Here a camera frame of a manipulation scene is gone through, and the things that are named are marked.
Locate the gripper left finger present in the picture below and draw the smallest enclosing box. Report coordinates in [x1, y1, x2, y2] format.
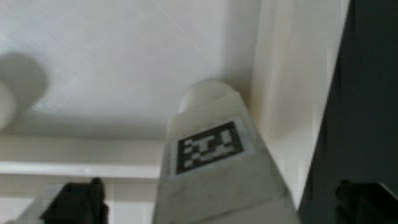
[15, 177, 113, 224]

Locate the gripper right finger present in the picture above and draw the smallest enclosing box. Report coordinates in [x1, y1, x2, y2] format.
[335, 180, 398, 224]

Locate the white leg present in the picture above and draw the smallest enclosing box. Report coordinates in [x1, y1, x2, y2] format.
[152, 80, 301, 224]

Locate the white square tabletop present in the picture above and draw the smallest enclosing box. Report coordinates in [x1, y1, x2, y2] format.
[0, 0, 351, 224]

